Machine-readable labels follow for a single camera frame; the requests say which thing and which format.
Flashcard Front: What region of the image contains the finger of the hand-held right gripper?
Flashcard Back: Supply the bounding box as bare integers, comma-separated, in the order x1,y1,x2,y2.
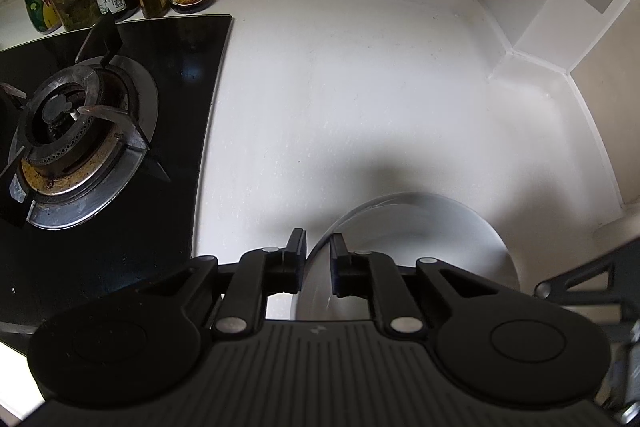
534,239,640,326

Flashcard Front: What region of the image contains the black pan support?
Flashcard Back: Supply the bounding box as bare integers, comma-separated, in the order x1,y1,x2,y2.
0,11,172,229

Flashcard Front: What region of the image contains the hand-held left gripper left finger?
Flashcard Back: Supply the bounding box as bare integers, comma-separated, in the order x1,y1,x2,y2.
136,227,308,343

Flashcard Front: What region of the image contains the black glass gas stove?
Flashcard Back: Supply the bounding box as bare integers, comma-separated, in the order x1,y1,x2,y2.
0,14,234,339

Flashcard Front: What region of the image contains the gas burner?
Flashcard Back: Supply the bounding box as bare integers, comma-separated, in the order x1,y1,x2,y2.
19,67,110,168

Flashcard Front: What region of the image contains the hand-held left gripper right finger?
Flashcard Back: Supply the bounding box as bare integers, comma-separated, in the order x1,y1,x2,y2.
329,233,505,339

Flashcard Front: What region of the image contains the white plate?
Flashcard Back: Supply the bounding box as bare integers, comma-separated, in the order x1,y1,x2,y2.
295,192,521,323

